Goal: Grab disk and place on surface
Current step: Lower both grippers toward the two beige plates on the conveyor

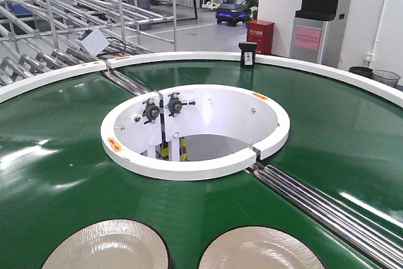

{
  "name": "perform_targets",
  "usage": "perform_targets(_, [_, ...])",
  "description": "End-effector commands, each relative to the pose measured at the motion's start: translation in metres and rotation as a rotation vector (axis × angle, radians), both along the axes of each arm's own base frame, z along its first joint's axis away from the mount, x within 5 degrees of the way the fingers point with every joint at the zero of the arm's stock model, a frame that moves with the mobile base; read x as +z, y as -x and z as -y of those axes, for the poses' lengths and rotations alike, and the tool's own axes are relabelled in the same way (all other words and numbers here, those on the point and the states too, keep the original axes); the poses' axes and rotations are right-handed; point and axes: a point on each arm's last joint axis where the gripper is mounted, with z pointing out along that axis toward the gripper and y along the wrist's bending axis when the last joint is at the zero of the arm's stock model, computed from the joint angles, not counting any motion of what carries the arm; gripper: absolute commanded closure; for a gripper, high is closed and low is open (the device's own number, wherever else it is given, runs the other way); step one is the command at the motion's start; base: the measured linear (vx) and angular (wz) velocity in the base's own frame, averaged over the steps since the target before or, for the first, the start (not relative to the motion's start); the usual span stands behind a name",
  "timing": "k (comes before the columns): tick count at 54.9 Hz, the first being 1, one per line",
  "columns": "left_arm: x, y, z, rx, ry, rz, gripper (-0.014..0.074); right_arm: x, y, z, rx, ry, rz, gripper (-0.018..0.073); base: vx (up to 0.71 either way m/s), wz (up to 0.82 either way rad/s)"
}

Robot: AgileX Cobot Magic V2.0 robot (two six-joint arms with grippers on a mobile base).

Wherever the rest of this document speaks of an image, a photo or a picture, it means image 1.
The beige textured plate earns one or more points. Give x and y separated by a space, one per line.
258 247
114 243

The black sensor box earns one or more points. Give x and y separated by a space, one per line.
248 54

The steel conveyor rollers left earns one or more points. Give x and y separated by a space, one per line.
133 86

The steel conveyor rollers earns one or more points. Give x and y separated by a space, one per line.
365 235
133 86

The red fire extinguisher cabinet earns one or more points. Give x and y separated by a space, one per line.
261 32

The blue-lit mobile robot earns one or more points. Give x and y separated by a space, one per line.
232 13

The white control box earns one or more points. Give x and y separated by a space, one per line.
92 41

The black water dispenser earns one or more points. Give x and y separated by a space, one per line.
310 27

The mesh waste bin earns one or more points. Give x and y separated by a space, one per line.
386 77

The white outer conveyor rim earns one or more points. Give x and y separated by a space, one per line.
15 89

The metal roller rack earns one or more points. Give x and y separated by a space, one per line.
39 36

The steel conveyor rollers right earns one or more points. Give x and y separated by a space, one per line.
365 235

